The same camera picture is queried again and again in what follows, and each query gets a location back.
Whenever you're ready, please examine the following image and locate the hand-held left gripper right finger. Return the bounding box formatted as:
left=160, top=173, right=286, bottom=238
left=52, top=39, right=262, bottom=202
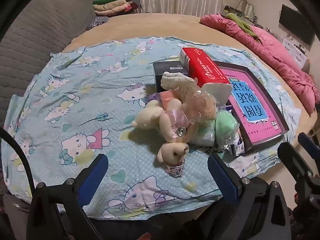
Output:
left=207, top=154, right=293, bottom=240

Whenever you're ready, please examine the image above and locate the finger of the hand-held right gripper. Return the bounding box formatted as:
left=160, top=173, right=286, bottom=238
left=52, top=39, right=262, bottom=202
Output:
left=277, top=142, right=314, bottom=188
left=297, top=132, right=320, bottom=160

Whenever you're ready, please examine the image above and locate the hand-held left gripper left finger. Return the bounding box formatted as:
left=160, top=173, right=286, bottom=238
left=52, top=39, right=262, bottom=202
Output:
left=26, top=153, right=109, bottom=240

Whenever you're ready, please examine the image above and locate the pink book box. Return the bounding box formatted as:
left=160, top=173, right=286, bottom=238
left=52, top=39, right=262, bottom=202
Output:
left=215, top=61, right=290, bottom=155

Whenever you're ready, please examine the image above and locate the cream plush bear pink dress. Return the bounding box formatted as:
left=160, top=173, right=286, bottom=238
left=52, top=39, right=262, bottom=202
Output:
left=156, top=105, right=195, bottom=178

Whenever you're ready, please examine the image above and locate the pink sponge pack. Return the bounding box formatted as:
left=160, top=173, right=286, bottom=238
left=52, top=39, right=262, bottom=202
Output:
left=184, top=85, right=218, bottom=125

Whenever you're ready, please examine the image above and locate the spotted plush toy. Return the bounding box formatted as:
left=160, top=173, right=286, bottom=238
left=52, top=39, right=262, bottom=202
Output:
left=160, top=71, right=200, bottom=98

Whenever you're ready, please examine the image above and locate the cat-print blue blanket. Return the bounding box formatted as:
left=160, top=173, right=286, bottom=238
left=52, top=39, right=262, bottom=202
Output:
left=1, top=36, right=302, bottom=220

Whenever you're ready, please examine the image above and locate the white drawer cabinet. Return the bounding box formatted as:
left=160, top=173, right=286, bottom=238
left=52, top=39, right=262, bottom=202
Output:
left=281, top=36, right=310, bottom=70

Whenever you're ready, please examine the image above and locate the pink quilt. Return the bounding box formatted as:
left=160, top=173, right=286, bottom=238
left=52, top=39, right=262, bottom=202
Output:
left=199, top=14, right=317, bottom=117

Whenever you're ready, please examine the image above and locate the red tissue box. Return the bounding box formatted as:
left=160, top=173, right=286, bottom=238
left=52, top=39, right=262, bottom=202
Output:
left=179, top=47, right=232, bottom=105

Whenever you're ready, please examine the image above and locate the black box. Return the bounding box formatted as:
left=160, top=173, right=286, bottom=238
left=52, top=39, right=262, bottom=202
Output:
left=152, top=60, right=190, bottom=93

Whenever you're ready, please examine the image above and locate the green cloth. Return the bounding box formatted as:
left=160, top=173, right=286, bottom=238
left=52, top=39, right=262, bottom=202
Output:
left=225, top=12, right=260, bottom=40

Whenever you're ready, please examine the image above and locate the scalloped mirror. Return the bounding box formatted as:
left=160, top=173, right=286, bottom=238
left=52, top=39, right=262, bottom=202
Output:
left=236, top=0, right=254, bottom=18

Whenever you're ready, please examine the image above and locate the dark patterned cloth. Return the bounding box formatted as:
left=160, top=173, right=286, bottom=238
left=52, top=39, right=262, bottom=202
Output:
left=86, top=16, right=110, bottom=32

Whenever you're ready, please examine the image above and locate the cluttered side table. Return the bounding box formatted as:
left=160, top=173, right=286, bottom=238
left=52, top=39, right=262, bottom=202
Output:
left=224, top=5, right=244, bottom=14

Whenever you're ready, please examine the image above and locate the grey quilted headboard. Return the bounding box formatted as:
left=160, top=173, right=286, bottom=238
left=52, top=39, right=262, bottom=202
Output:
left=0, top=0, right=97, bottom=120

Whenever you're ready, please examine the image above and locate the beige bed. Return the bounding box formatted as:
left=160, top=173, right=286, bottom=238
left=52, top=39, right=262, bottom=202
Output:
left=60, top=12, right=320, bottom=155

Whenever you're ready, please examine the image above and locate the stack of folded clothes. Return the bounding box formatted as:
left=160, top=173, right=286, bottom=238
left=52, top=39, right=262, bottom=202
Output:
left=92, top=0, right=143, bottom=17

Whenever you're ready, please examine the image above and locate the black cable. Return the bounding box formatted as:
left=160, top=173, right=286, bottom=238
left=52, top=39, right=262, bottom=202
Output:
left=0, top=127, right=35, bottom=198

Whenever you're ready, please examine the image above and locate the black wall television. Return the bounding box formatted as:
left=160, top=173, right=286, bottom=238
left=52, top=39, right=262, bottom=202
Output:
left=279, top=4, right=316, bottom=46

